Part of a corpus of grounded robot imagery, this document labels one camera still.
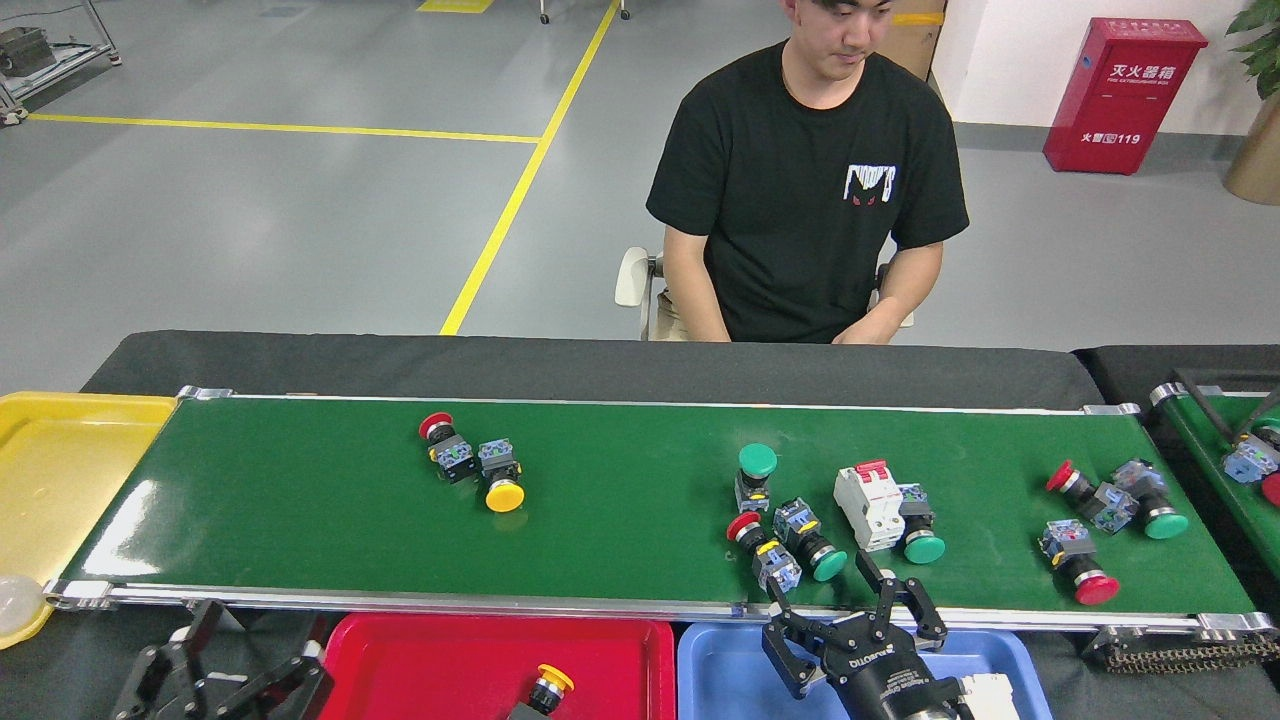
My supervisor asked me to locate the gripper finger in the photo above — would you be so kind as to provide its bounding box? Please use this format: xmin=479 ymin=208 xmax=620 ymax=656
xmin=205 ymin=640 xmax=336 ymax=720
xmin=110 ymin=598 xmax=228 ymax=720

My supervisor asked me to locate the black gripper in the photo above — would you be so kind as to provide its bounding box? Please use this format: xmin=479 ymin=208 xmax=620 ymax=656
xmin=760 ymin=548 xmax=966 ymax=720

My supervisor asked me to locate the white circuit breaker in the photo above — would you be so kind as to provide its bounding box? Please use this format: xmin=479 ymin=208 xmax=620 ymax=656
xmin=958 ymin=671 xmax=1022 ymax=720
xmin=833 ymin=459 xmax=907 ymax=554

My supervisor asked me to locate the yellow push button switch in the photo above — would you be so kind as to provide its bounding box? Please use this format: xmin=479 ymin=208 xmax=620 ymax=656
xmin=507 ymin=663 xmax=577 ymax=720
xmin=477 ymin=437 xmax=527 ymax=515

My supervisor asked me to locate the red plastic tray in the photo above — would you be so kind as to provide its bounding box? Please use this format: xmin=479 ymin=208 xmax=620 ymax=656
xmin=318 ymin=613 xmax=677 ymax=720

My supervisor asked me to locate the blue plastic tray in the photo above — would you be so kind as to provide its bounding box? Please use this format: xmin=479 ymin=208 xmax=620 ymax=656
xmin=677 ymin=620 xmax=1053 ymax=720

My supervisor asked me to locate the yellow plastic tray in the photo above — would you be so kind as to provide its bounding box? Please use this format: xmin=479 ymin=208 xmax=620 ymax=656
xmin=0 ymin=391 xmax=179 ymax=651

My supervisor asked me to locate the long green conveyor belt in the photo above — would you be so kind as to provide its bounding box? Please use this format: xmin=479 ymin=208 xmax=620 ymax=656
xmin=42 ymin=385 xmax=1279 ymax=641

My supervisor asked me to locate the green feeder conveyor belt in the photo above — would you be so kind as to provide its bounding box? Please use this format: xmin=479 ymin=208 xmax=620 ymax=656
xmin=1148 ymin=380 xmax=1280 ymax=581

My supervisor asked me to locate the person's left hand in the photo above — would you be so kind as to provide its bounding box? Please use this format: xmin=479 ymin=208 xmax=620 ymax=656
xmin=832 ymin=315 xmax=896 ymax=346

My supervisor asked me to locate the clear light bulb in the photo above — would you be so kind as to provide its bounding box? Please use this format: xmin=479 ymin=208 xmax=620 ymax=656
xmin=0 ymin=574 xmax=46 ymax=636

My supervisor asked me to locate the grey office chair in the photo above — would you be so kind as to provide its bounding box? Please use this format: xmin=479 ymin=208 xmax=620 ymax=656
xmin=615 ymin=245 xmax=916 ymax=341

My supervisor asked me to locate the person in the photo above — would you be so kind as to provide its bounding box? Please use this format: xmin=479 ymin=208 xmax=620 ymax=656
xmin=645 ymin=0 xmax=971 ymax=346

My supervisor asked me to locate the cardboard box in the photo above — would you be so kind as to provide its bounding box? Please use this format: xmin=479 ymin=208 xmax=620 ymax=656
xmin=885 ymin=0 xmax=949 ymax=83

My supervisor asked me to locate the red fire extinguisher cabinet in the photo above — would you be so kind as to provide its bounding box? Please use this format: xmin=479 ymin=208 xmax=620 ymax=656
xmin=1042 ymin=17 xmax=1209 ymax=177

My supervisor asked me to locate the potted green plant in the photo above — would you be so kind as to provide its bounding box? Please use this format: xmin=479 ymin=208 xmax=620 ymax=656
xmin=1222 ymin=0 xmax=1280 ymax=207

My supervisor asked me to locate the metal shelf cart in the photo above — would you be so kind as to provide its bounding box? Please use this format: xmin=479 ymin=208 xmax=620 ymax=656
xmin=0 ymin=0 xmax=123 ymax=126

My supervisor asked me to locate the dark grey equipment box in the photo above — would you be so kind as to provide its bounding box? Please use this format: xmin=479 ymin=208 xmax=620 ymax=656
xmin=0 ymin=27 xmax=56 ymax=79

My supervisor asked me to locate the white wheeled stand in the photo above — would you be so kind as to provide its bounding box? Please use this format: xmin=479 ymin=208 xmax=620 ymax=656
xmin=538 ymin=0 xmax=631 ymax=25

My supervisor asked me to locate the black drive chain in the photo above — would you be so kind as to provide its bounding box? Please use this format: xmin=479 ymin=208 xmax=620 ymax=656
xmin=1082 ymin=628 xmax=1280 ymax=674

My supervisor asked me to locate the black metal bracket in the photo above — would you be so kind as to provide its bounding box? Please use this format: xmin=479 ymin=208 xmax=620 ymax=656
xmin=1172 ymin=370 xmax=1280 ymax=443

